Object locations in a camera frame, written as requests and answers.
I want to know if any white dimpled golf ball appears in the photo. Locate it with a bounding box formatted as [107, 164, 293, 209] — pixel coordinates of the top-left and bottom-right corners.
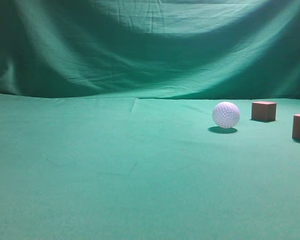
[212, 101, 241, 129]

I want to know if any green cloth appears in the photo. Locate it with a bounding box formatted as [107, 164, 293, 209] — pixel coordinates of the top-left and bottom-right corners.
[0, 0, 300, 240]

